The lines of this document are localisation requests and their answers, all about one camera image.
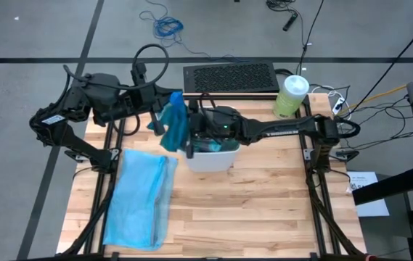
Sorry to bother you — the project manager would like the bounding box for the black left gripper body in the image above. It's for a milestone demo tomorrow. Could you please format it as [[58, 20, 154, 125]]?
[[118, 85, 167, 137]]

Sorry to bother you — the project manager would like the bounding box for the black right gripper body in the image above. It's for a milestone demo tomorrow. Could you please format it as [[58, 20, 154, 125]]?
[[186, 97, 243, 160]]

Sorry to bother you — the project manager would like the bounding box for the teal trash bag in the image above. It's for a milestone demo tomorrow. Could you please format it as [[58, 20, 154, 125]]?
[[147, 91, 240, 154]]

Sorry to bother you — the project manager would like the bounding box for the white plastic trash bin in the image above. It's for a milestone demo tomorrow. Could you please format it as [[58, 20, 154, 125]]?
[[184, 104, 242, 173]]

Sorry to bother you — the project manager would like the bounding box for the light blue trash bag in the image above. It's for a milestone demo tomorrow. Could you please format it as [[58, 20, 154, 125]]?
[[102, 148, 179, 252]]

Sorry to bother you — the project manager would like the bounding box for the green disinfecting wipes canister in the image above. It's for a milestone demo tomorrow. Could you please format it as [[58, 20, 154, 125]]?
[[272, 75, 310, 120]]

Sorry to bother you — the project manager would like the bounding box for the white power strip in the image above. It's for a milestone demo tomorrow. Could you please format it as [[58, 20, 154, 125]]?
[[331, 96, 345, 115]]

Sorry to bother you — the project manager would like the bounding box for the white paper sheet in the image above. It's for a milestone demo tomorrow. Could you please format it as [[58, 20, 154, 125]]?
[[345, 170, 390, 218]]

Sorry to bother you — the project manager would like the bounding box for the black bar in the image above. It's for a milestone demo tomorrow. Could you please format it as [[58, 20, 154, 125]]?
[[351, 165, 413, 207]]

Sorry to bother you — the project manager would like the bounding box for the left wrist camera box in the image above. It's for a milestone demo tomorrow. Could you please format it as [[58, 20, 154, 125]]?
[[131, 62, 147, 87]]

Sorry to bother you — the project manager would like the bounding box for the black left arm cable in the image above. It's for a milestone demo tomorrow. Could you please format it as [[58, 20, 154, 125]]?
[[62, 43, 170, 91]]

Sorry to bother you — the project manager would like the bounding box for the blue cable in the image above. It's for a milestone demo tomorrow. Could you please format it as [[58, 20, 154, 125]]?
[[139, 0, 210, 57]]

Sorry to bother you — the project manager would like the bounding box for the black cable with plug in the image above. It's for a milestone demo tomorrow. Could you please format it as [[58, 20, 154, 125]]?
[[266, 0, 300, 32]]

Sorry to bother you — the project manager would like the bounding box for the black coiled cable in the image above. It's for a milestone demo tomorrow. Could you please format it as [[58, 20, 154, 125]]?
[[336, 116, 361, 139]]

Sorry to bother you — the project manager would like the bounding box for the thin black cable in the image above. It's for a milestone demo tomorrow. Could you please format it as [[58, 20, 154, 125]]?
[[296, 0, 326, 75]]

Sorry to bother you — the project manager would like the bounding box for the yellow cable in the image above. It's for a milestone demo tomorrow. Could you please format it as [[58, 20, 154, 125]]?
[[336, 76, 413, 117]]

